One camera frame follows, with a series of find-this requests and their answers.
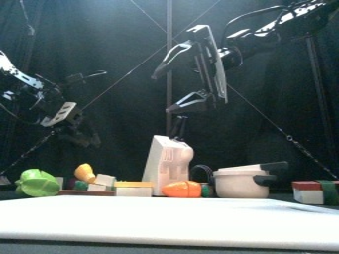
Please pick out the red striped salmon toy sushi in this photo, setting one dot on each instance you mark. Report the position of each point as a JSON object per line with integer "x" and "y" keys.
{"x": 308, "y": 195}

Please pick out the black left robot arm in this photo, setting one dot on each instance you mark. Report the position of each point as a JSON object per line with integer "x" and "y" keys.
{"x": 17, "y": 86}

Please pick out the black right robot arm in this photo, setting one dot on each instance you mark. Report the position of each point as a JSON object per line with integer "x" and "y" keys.
{"x": 287, "y": 20}

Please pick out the yellow egg toy sushi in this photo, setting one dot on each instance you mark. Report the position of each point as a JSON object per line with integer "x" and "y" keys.
{"x": 133, "y": 189}

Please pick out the yellow toy food piece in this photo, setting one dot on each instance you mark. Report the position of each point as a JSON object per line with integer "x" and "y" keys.
{"x": 84, "y": 172}

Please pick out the white toy rice block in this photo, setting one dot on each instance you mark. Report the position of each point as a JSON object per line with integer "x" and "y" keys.
{"x": 104, "y": 181}

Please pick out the small green toy piece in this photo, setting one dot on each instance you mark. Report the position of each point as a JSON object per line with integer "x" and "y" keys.
{"x": 80, "y": 185}

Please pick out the brown wooden tray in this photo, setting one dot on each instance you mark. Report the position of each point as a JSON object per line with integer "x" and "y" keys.
{"x": 84, "y": 192}

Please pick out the green toy pepper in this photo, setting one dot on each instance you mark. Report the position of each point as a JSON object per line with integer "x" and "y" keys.
{"x": 37, "y": 183}

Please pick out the white toy knife block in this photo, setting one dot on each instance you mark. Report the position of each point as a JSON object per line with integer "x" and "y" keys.
{"x": 165, "y": 168}

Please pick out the slanted black stand pole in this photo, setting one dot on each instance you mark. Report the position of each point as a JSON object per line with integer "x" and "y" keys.
{"x": 317, "y": 89}

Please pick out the orange toy carrot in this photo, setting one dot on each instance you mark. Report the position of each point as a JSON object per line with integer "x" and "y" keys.
{"x": 182, "y": 189}

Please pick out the white cutting mat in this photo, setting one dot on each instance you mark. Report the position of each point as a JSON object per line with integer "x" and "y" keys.
{"x": 169, "y": 221}

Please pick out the vertical metal frame pole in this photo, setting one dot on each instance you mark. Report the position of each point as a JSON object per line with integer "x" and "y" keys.
{"x": 169, "y": 20}

